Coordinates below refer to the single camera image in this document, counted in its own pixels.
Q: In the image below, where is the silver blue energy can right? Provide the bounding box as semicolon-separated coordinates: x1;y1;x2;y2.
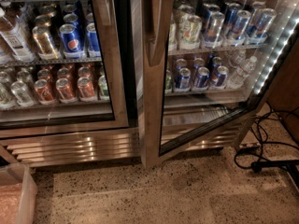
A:
246;8;277;45

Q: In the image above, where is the red coke can right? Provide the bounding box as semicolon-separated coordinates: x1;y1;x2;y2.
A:
78;77;97;102

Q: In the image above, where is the silver diet coke can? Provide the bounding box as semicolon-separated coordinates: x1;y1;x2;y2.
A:
11;81;36;106

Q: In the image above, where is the stainless steel fridge base grille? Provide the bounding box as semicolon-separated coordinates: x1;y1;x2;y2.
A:
1;117;253;168

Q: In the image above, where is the blue pepsi can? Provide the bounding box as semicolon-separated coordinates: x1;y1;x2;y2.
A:
59;23;84;58
175;68;191;91

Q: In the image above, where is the green sprite can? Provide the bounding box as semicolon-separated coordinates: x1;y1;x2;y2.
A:
164;69;172;93

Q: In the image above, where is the translucent plastic bin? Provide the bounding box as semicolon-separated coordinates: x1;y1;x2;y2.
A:
0;163;37;224

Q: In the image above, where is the red coke can middle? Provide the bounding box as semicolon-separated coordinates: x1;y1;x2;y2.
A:
56;78;78;104

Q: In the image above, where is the red coke can left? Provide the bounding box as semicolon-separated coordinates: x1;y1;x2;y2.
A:
34;79;57;105

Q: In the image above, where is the silver blue energy can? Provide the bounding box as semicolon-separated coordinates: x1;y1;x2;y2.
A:
203;12;225;48
246;8;277;45

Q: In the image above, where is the blue pepsi can front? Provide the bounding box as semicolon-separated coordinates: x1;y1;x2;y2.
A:
59;23;84;58

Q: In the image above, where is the red coke can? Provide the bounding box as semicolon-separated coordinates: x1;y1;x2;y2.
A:
78;77;97;102
34;79;57;105
56;78;78;104

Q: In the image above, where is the clear water bottle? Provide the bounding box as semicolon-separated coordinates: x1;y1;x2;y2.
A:
227;56;257;89

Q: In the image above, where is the blue pepsi can lower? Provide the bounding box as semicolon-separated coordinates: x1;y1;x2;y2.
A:
175;68;191;91

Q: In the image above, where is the fridge glass door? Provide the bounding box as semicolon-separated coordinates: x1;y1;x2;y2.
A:
0;0;127;140
128;0;299;170

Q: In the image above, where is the white green soda can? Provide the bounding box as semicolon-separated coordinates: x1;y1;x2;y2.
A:
179;15;202;50
168;20;177;51

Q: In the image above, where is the gold soda can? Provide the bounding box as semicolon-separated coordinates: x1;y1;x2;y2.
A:
32;26;61;60

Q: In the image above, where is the white green soda can right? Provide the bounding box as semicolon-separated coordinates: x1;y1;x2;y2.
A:
179;15;202;50

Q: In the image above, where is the black power cable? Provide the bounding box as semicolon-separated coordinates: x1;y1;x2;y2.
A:
234;103;299;174

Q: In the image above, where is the iced tea bottle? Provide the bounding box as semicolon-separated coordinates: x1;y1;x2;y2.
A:
0;8;36;62

